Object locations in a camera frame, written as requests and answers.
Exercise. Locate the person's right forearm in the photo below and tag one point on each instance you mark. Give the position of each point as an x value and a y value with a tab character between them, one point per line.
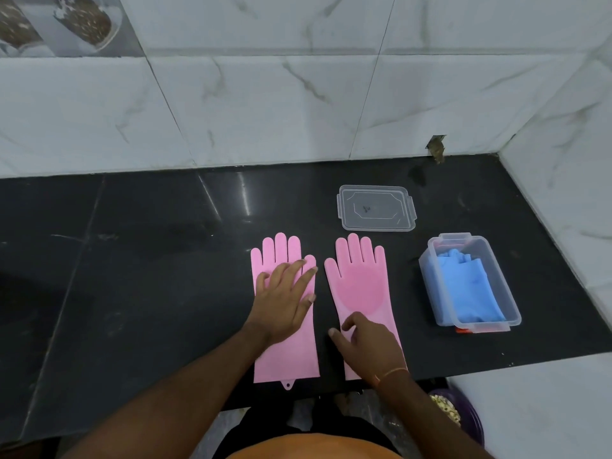
430	415

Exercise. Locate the blue rubber gloves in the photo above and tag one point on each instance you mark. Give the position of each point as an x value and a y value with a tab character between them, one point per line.
471	291

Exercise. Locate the clear plastic lid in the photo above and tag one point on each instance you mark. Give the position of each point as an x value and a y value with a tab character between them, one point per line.
375	207

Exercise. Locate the purple plastic tub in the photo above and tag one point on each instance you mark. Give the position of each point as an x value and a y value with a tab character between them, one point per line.
466	415

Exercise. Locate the person's right hand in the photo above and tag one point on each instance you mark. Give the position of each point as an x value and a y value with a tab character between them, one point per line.
375	348

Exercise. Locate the person's feet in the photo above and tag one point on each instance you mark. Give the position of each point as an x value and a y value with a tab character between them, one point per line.
303	413

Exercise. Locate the person's left hand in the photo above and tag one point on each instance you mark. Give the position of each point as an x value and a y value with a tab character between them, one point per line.
279	305

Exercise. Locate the person's right thumb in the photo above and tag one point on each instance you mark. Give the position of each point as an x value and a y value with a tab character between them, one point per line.
338	339

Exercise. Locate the black shorts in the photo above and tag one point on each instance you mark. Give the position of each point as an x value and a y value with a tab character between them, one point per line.
267	425

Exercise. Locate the person's left middle finger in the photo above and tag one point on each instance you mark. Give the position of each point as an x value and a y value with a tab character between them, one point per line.
296	271

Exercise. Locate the pink silicone glove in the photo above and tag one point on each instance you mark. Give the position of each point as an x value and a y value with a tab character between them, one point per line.
287	358
358	281

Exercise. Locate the person's left forearm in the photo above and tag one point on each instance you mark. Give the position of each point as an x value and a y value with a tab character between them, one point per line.
181	396

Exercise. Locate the person's left thumb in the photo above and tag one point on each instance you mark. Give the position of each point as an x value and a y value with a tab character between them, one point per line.
307	308

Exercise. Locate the orange shirt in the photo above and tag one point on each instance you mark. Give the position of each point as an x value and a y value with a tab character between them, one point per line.
325	446

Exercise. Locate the person's left little finger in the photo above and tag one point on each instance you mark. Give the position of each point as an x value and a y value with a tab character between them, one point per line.
263	284

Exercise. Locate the clear plastic container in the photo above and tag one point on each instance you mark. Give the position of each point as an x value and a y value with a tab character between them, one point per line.
497	281

